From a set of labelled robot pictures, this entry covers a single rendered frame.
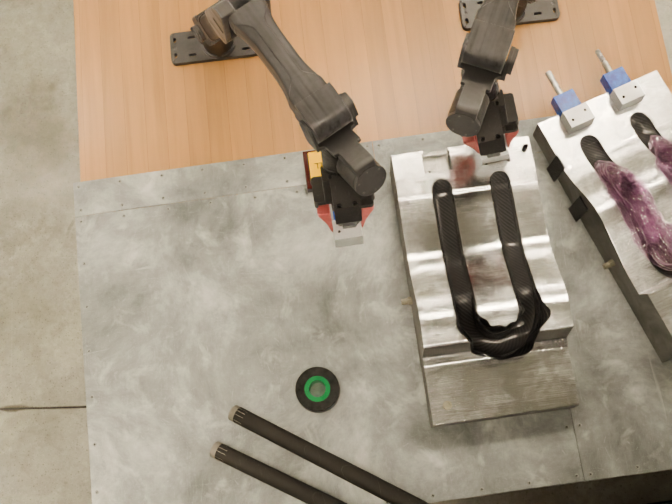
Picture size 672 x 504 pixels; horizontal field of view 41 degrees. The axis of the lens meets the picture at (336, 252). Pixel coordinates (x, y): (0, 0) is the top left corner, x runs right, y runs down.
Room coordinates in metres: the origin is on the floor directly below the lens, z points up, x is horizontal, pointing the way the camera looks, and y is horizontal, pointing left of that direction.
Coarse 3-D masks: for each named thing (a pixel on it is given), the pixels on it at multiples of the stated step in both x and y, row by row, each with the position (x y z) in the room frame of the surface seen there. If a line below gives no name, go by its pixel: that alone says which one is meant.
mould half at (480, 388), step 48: (528, 144) 0.60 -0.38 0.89; (480, 192) 0.52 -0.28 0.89; (528, 192) 0.50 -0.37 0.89; (432, 240) 0.44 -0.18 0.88; (480, 240) 0.43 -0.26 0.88; (528, 240) 0.41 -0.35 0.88; (432, 288) 0.34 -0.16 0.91; (480, 288) 0.33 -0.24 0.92; (432, 336) 0.26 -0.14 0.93; (432, 384) 0.18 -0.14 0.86; (480, 384) 0.17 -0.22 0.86; (528, 384) 0.16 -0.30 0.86
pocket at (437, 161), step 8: (432, 152) 0.61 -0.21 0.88; (440, 152) 0.61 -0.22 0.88; (448, 152) 0.61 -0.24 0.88; (424, 160) 0.60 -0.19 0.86; (432, 160) 0.60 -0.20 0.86; (440, 160) 0.60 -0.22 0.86; (448, 160) 0.60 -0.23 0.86; (424, 168) 0.59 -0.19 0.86; (432, 168) 0.59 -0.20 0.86; (440, 168) 0.58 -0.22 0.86; (448, 168) 0.58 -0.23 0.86
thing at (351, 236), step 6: (360, 222) 0.47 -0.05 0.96; (336, 228) 0.46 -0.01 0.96; (342, 228) 0.46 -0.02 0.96; (348, 228) 0.46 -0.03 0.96; (354, 228) 0.46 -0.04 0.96; (360, 228) 0.46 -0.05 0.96; (336, 234) 0.45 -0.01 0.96; (342, 234) 0.45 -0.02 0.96; (348, 234) 0.45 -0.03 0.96; (354, 234) 0.45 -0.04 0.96; (360, 234) 0.45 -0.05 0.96; (336, 240) 0.44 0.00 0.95; (342, 240) 0.44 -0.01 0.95; (348, 240) 0.44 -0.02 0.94; (354, 240) 0.44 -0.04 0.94; (360, 240) 0.44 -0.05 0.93; (336, 246) 0.45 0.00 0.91; (342, 246) 0.45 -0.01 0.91
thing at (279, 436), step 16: (240, 416) 0.18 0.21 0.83; (256, 416) 0.17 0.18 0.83; (256, 432) 0.15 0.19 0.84; (272, 432) 0.14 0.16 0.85; (288, 432) 0.14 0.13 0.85; (288, 448) 0.11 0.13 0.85; (304, 448) 0.10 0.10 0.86; (320, 448) 0.10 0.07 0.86; (320, 464) 0.07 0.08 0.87; (336, 464) 0.07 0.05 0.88; (352, 464) 0.07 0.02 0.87; (352, 480) 0.04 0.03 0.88; (368, 480) 0.03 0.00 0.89; (384, 480) 0.03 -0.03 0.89; (384, 496) 0.01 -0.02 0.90; (400, 496) 0.00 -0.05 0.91
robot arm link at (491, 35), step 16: (496, 0) 0.72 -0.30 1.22; (512, 0) 0.71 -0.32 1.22; (480, 16) 0.70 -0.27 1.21; (496, 16) 0.69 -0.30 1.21; (512, 16) 0.69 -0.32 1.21; (480, 32) 0.67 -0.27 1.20; (496, 32) 0.67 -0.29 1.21; (512, 32) 0.66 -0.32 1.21; (464, 48) 0.65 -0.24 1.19; (480, 48) 0.65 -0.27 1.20; (496, 48) 0.64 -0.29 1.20; (480, 64) 0.63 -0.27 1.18; (496, 64) 0.62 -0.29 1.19
